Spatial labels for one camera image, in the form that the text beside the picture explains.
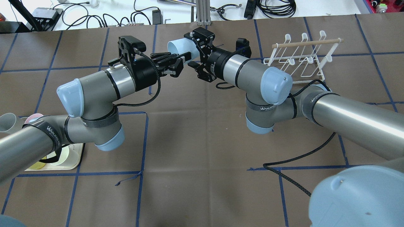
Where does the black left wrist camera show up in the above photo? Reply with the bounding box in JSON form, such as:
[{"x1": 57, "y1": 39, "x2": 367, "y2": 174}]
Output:
[{"x1": 118, "y1": 35, "x2": 147, "y2": 53}]

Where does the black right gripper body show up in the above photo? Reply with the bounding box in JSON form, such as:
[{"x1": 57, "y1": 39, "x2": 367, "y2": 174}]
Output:
[{"x1": 184, "y1": 27, "x2": 234, "y2": 83}]

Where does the aluminium frame post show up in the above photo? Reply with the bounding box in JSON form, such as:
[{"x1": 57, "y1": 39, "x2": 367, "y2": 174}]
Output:
[{"x1": 196, "y1": 0, "x2": 211, "y2": 26}]

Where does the yellow ikea cup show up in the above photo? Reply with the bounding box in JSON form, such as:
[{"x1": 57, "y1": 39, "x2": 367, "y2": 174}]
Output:
[{"x1": 29, "y1": 161, "x2": 46, "y2": 171}]

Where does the coiled black cable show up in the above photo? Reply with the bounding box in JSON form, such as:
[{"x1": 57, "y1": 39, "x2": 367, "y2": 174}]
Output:
[{"x1": 256, "y1": 0, "x2": 297, "y2": 19}]

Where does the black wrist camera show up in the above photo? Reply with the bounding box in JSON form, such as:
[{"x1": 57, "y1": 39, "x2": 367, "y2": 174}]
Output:
[
  {"x1": 118, "y1": 35, "x2": 147, "y2": 53},
  {"x1": 234, "y1": 38, "x2": 252, "y2": 58}
]

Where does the white wire cup rack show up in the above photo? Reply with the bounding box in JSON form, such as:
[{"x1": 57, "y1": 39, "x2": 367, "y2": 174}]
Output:
[{"x1": 263, "y1": 30, "x2": 344, "y2": 84}]

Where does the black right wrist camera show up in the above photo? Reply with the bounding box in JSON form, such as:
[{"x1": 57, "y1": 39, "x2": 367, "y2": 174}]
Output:
[{"x1": 234, "y1": 38, "x2": 252, "y2": 58}]

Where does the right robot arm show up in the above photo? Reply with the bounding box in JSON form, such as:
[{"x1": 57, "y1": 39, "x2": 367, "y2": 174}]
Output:
[{"x1": 179, "y1": 27, "x2": 404, "y2": 227}]

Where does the beige cup tray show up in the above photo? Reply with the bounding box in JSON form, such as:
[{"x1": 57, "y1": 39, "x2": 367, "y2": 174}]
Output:
[{"x1": 25, "y1": 143, "x2": 85, "y2": 171}]

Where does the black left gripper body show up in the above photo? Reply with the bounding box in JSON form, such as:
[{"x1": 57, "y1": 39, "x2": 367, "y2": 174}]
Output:
[{"x1": 118, "y1": 47, "x2": 162, "y2": 92}]

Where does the pink ikea cup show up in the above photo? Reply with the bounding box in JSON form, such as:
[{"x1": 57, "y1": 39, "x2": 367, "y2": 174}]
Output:
[{"x1": 24, "y1": 113, "x2": 44, "y2": 124}]

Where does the grey ikea cup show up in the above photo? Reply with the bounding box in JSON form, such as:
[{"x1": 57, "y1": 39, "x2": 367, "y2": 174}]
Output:
[{"x1": 0, "y1": 113, "x2": 21, "y2": 135}]

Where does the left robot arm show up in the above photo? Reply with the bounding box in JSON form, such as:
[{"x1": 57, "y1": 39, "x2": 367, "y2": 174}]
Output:
[{"x1": 0, "y1": 36, "x2": 194, "y2": 183}]

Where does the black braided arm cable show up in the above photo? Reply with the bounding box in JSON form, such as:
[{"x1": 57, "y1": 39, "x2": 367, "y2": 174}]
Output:
[{"x1": 263, "y1": 132, "x2": 337, "y2": 197}]

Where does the light blue ikea cup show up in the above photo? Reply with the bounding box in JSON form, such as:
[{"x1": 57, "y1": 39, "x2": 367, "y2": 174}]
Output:
[{"x1": 167, "y1": 38, "x2": 200, "y2": 63}]

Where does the black power adapter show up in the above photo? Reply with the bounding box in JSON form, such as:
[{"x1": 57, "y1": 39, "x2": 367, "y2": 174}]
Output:
[{"x1": 152, "y1": 9, "x2": 163, "y2": 25}]

